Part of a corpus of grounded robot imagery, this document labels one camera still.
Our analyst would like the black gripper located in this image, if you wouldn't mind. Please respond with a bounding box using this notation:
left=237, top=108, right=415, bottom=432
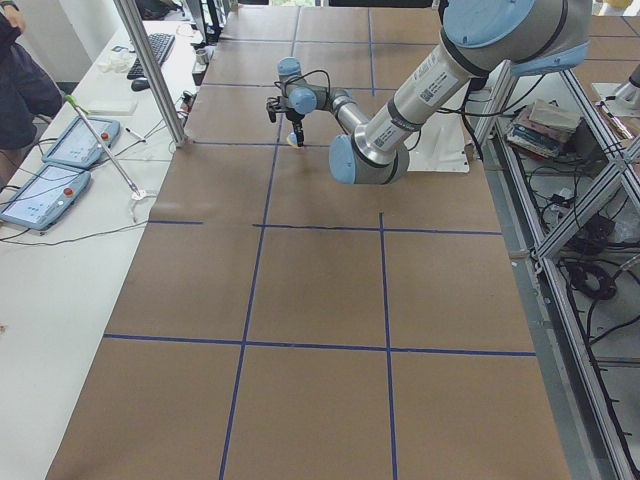
left=285, top=112, right=304, bottom=147

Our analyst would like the white blue call bell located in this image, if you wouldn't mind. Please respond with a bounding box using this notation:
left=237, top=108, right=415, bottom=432
left=286, top=132, right=300, bottom=148

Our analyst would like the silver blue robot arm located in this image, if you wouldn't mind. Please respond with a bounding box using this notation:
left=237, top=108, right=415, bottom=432
left=266, top=0, right=592, bottom=185

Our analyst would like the metal cup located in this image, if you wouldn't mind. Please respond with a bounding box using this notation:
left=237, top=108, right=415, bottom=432
left=195, top=49, right=209, bottom=65

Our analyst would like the black keyboard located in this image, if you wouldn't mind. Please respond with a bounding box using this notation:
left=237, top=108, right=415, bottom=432
left=126, top=32, right=176, bottom=81

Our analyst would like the black computer mouse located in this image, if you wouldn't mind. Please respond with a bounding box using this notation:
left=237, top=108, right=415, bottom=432
left=130, top=77, right=150, bottom=92

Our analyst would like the black marker pen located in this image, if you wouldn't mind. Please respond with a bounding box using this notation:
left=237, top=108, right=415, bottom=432
left=125, top=127, right=147, bottom=143

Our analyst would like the long metal reacher rod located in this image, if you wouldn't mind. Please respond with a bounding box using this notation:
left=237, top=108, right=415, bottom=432
left=64, top=95, right=157, bottom=224

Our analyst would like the upper teach pendant tablet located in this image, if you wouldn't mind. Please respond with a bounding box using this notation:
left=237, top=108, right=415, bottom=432
left=42, top=116, right=121, bottom=169

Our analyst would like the teach pendant tablet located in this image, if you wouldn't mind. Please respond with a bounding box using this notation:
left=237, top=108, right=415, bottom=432
left=1, top=164, right=91, bottom=231
left=42, top=116, right=121, bottom=169

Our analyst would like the stack of books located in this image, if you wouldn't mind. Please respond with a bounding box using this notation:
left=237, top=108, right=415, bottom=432
left=505, top=100, right=582, bottom=158

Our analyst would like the lower teach pendant tablet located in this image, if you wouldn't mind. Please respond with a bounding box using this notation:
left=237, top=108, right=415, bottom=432
left=1, top=164, right=91, bottom=231

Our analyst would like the seated person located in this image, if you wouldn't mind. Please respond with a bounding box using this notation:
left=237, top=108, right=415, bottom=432
left=1, top=1, right=63, bottom=185

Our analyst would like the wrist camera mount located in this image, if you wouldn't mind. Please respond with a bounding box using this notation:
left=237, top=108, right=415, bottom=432
left=265, top=96, right=288, bottom=123

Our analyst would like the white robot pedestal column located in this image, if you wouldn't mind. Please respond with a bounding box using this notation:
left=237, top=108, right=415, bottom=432
left=399, top=0, right=501, bottom=175

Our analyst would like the aluminium frame post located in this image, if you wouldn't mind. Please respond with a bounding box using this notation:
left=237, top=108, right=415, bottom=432
left=114, top=0, right=187, bottom=148

